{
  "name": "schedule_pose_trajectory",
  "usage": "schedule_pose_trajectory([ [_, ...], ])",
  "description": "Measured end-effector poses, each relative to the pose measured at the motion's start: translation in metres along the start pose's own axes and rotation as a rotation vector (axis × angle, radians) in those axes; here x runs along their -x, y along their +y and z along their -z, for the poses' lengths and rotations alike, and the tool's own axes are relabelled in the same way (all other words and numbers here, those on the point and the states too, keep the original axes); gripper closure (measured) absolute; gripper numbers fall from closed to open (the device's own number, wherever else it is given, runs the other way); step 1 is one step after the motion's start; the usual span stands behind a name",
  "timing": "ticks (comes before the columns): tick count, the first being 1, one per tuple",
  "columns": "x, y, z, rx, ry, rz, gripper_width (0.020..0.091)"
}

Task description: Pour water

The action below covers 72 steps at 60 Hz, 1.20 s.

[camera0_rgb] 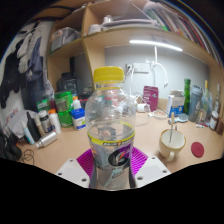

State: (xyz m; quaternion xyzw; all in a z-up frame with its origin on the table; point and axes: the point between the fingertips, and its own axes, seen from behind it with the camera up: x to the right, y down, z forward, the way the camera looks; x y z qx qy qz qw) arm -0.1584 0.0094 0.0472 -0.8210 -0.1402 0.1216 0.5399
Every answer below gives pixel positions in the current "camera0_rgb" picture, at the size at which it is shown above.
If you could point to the hanging dark clothes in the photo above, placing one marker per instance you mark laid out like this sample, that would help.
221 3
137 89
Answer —
23 66

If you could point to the white tube with blue cap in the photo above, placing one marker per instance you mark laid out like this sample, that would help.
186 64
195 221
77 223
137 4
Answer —
28 135

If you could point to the metal spoon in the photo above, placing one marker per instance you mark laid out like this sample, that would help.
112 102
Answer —
171 128

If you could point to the magenta box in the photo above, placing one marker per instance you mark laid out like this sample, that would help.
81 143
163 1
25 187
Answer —
151 98

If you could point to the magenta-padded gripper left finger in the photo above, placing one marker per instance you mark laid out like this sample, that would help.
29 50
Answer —
73 171

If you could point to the green bottle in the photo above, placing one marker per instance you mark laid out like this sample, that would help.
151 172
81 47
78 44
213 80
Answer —
187 96

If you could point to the white charger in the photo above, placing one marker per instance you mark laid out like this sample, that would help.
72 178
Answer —
142 107

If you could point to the white power strip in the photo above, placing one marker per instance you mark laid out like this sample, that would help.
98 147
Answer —
140 67

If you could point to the grey shaker bottle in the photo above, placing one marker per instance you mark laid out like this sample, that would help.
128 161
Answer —
195 103

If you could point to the clear yellow-capped glass bottle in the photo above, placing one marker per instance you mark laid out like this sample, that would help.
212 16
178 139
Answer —
206 100

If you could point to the large dark jar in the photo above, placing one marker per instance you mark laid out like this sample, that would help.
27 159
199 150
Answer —
66 83

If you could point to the small white bottle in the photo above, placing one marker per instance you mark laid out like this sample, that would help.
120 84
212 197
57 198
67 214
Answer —
76 104

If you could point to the white LED light bar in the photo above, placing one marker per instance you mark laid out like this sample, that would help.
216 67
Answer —
155 44

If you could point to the silver metal can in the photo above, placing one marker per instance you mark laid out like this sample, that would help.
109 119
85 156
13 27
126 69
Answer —
46 139

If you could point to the white jar with blue lid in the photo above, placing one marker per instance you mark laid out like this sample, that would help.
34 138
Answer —
78 120

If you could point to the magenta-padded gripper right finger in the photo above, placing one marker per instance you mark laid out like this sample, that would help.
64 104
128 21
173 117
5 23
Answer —
151 170

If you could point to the flat round red coaster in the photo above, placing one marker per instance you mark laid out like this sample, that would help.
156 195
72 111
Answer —
197 149

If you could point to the white and blue carton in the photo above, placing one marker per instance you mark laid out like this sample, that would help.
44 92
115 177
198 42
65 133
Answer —
175 104

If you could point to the clear yellow-capped drink bottle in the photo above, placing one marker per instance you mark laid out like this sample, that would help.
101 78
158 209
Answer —
110 113

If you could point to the clear white-capped glass bottle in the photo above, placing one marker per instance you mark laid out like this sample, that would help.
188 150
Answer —
217 100

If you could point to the white bottle with black label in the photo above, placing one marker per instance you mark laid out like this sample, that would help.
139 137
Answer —
45 122

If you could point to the green canister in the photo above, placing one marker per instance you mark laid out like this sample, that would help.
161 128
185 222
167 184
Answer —
63 106

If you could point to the white orange-capped bottle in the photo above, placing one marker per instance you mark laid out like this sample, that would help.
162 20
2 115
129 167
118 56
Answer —
55 122

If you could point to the cream ceramic mug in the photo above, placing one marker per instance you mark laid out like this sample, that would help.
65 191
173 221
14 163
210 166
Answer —
172 143

